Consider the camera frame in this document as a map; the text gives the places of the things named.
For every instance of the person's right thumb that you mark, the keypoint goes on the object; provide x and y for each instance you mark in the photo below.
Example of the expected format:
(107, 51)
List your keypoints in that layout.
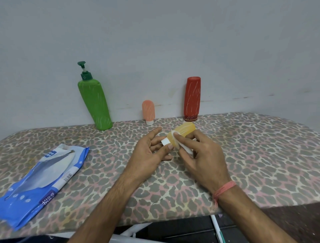
(182, 140)

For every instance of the blue plastic pouch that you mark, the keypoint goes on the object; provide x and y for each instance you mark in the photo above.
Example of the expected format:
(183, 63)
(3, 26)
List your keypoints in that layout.
(37, 180)

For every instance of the green pump bottle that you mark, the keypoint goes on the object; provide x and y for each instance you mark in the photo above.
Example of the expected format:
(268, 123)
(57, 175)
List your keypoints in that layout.
(96, 105)

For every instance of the white metal table frame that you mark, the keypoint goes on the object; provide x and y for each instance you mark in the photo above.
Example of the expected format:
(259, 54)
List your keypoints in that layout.
(135, 229)

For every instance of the person's left forearm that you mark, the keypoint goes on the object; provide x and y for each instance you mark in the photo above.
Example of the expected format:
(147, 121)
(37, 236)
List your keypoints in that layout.
(107, 207)

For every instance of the person's right hand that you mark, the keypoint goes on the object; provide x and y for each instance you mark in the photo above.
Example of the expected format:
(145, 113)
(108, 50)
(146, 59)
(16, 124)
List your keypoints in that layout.
(207, 165)

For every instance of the person's right forearm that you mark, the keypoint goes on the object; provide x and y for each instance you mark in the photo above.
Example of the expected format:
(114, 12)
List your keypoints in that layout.
(250, 217)

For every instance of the red bottle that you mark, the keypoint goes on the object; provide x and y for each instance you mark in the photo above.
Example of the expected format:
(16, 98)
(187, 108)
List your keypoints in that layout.
(192, 97)

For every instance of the person's left hand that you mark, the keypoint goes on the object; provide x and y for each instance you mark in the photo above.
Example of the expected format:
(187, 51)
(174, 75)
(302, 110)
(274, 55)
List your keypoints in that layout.
(142, 160)

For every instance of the person's left fingers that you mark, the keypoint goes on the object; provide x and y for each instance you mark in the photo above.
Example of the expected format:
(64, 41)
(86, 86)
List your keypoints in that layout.
(156, 132)

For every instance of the red thread wristband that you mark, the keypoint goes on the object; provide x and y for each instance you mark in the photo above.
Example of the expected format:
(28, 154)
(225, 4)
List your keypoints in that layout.
(223, 189)

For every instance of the leopard print table cover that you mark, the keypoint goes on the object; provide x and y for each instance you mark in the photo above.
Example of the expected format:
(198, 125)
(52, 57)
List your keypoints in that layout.
(257, 160)

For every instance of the small pink white-capped tube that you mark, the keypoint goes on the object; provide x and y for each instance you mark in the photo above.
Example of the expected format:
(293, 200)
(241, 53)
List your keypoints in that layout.
(148, 110)

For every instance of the small yellow white-capped bottle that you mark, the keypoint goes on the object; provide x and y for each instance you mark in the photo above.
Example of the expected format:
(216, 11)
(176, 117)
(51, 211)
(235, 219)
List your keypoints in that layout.
(183, 129)

